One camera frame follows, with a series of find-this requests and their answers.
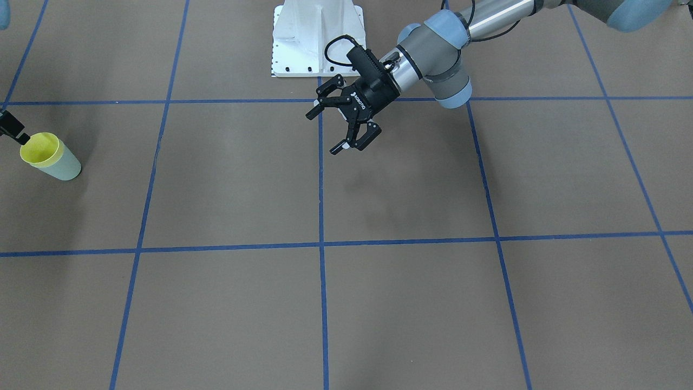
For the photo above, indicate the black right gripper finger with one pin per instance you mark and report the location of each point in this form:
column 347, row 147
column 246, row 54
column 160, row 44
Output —
column 13, row 128

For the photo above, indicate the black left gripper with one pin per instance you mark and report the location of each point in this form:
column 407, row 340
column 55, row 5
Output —
column 370, row 99

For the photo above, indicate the yellow cup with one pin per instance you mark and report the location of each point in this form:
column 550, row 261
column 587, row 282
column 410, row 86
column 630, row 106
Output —
column 42, row 150

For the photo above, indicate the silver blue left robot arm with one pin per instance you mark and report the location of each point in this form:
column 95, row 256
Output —
column 428, row 52

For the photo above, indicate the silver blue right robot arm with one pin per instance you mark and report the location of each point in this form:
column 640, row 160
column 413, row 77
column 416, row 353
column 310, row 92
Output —
column 5, row 21

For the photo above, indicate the light green cup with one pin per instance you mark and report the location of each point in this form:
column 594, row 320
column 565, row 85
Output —
column 63, row 165

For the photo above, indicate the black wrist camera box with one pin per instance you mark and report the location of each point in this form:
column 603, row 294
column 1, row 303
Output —
column 371, row 71

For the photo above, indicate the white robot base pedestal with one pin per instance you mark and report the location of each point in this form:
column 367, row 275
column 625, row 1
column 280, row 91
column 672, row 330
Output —
column 302, row 30

